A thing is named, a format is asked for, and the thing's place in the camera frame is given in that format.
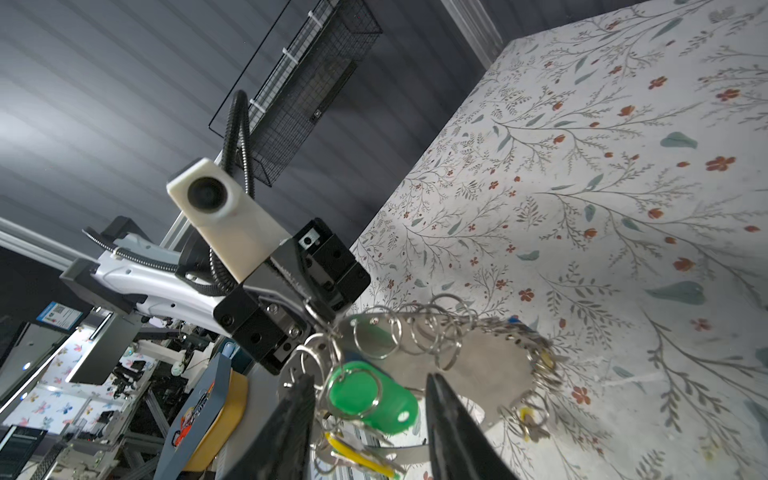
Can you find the black wire basket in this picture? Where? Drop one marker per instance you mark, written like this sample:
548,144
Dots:
264,132

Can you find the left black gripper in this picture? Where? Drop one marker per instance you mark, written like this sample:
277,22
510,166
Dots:
301,289

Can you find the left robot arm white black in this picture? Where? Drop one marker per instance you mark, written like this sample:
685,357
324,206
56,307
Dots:
135,276

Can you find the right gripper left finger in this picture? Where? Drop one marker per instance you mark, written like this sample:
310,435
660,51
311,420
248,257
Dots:
281,449

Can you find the keyring bunch with grey strap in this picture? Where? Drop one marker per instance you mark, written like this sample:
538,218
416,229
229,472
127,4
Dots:
501,369

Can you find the blue yellow box outside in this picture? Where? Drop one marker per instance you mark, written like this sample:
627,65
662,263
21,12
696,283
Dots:
206,421

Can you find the key with green tag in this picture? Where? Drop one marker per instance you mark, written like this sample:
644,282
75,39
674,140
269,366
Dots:
359,390

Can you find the floral table mat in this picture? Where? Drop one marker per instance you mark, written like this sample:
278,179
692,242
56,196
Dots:
606,183

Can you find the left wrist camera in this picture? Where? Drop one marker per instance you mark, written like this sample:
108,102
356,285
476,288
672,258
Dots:
241,233

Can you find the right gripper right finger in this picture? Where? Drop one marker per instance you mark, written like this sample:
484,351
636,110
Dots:
458,449

